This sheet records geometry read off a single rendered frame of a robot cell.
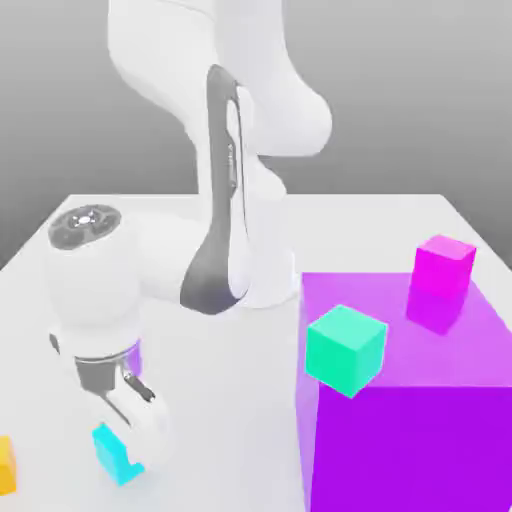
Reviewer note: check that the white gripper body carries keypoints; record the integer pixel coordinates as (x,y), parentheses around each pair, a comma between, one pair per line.
(148,424)

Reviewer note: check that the small cyan cube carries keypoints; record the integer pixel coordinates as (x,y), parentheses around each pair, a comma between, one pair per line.
(108,452)

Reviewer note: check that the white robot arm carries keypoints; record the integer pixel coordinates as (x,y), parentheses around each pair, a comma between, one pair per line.
(248,60)

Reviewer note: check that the small orange cube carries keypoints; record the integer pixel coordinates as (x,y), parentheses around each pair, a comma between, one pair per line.
(5,466)

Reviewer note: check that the small green cube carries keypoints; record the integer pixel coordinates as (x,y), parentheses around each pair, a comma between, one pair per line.
(344,352)

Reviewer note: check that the small magenta cube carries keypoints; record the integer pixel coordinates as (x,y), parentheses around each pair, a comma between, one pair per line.
(440,284)

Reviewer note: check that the large purple box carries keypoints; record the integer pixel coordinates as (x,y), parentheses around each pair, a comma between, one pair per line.
(412,440)

